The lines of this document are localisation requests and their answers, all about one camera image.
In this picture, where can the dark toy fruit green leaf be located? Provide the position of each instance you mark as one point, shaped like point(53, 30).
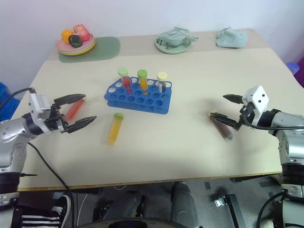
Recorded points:
point(75, 40)

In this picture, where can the black metal frame leg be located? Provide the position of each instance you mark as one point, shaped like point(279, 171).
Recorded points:
point(234, 209)

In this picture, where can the black white striped shoe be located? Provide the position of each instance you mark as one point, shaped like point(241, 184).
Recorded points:
point(42, 213)

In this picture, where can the dark tube yellow cap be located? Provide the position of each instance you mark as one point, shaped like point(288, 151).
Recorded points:
point(162, 83)

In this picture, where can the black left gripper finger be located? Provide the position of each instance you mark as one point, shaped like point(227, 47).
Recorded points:
point(80, 123)
point(71, 98)

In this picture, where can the blue plastic object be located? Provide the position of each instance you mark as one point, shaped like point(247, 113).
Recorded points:
point(7, 102)

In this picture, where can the purple plastic object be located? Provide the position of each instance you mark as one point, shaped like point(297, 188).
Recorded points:
point(299, 73)

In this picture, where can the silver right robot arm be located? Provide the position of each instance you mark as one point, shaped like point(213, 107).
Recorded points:
point(291, 142)

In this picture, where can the stack of pastel plates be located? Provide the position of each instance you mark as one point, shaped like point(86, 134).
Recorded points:
point(78, 48)

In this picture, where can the blue plastic test tube rack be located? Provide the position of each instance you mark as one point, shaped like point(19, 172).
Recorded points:
point(133, 104)

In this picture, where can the grey rounded shape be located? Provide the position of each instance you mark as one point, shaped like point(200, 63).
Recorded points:
point(184, 204)

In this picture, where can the brown tube yellow cap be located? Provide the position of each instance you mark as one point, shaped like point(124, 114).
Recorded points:
point(222, 129)

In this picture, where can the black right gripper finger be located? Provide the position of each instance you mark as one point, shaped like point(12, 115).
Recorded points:
point(234, 98)
point(225, 119)

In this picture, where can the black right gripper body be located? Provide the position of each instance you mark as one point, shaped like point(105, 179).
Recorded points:
point(248, 110)

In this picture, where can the light green crumpled cloth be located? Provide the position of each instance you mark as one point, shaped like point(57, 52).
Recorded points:
point(231, 38)

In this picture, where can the orange tube green cap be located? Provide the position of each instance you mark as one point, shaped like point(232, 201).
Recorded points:
point(114, 129)
point(143, 82)

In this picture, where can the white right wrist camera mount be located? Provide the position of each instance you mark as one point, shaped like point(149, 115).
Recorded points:
point(257, 99)

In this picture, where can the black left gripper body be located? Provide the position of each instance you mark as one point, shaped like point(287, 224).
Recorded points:
point(57, 118)

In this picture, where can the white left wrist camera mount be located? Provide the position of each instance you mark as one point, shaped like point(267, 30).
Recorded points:
point(38, 104)

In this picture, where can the light green plate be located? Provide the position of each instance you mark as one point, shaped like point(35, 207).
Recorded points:
point(172, 49)

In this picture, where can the red tube light green cap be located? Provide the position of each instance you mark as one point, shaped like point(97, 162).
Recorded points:
point(125, 79)

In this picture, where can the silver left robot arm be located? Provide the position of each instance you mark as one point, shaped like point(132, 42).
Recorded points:
point(12, 133)

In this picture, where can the orange toy fruit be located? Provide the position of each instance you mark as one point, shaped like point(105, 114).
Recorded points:
point(66, 35)

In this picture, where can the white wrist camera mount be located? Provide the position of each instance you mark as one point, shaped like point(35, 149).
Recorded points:
point(38, 104)
point(257, 99)

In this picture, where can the pink toy peach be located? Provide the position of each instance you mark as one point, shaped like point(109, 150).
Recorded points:
point(81, 32)

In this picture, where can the green placemat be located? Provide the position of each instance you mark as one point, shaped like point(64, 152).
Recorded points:
point(105, 48)

